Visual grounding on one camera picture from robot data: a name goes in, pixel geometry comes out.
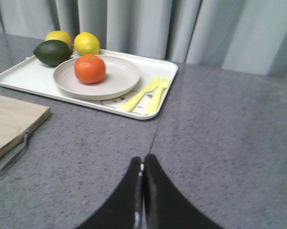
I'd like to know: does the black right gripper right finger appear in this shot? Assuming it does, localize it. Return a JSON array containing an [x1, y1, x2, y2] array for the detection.
[[143, 154, 221, 229]]

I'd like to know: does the grey curtain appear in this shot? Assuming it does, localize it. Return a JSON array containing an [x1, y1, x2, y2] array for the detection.
[[0, 0, 287, 79]]

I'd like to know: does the yellow lemon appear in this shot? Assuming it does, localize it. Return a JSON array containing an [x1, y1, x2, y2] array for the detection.
[[45, 31, 73, 48], [74, 32, 101, 56]]

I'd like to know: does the orange fruit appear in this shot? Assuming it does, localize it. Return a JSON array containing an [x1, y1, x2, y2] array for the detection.
[[74, 54, 106, 84]]

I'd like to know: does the yellow lemon right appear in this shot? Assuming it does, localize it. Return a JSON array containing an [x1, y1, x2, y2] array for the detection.
[[74, 32, 101, 56]]

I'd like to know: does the yellow plastic fork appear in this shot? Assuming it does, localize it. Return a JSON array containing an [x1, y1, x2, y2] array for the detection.
[[146, 76, 170, 115]]

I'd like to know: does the white round plate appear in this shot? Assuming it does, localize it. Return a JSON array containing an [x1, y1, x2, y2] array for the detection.
[[53, 55, 140, 101]]

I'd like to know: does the metal board handle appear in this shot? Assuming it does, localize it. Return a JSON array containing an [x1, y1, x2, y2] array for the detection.
[[0, 130, 32, 175]]

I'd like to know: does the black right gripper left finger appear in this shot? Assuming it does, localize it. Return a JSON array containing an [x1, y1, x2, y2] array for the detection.
[[77, 156, 143, 229]]

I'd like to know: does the yellow lemon left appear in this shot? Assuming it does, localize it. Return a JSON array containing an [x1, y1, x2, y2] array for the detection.
[[45, 31, 73, 48]]

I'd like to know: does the wooden cutting board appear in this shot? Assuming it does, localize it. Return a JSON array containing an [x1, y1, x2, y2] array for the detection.
[[0, 95, 51, 159]]

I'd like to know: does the green lime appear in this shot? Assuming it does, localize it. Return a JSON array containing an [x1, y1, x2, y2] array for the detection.
[[33, 40, 73, 67]]

